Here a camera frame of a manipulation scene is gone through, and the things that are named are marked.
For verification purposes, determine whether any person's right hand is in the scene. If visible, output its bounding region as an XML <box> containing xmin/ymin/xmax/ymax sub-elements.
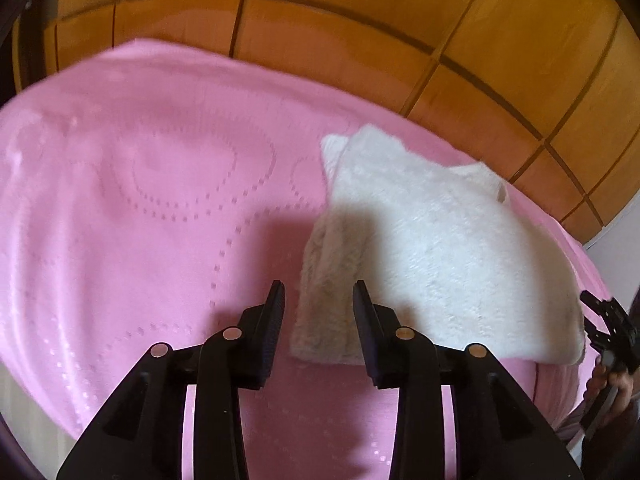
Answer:
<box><xmin>586</xmin><ymin>364</ymin><xmax>638</xmax><ymax>413</ymax></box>

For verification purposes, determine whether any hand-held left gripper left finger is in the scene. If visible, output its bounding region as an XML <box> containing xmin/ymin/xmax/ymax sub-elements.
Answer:
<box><xmin>56</xmin><ymin>280</ymin><xmax>286</xmax><ymax>480</ymax></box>

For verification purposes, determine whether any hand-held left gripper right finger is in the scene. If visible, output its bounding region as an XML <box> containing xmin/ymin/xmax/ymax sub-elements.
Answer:
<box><xmin>353</xmin><ymin>280</ymin><xmax>584</xmax><ymax>480</ymax></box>

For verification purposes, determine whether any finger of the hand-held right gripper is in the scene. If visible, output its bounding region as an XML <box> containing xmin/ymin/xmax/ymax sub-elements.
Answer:
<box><xmin>584</xmin><ymin>324</ymin><xmax>617</xmax><ymax>358</ymax></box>
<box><xmin>579</xmin><ymin>290</ymin><xmax>610</xmax><ymax>322</ymax></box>

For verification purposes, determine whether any white knit sweater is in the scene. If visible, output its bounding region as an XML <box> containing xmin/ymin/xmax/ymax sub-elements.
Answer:
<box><xmin>290</xmin><ymin>124</ymin><xmax>587</xmax><ymax>366</ymax></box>

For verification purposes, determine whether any pink blanket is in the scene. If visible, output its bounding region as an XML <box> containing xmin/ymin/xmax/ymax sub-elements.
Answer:
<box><xmin>0</xmin><ymin>37</ymin><xmax>617</xmax><ymax>480</ymax></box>

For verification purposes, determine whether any wooden panelled headboard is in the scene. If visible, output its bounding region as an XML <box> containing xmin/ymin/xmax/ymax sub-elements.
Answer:
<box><xmin>10</xmin><ymin>0</ymin><xmax>640</xmax><ymax>247</ymax></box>

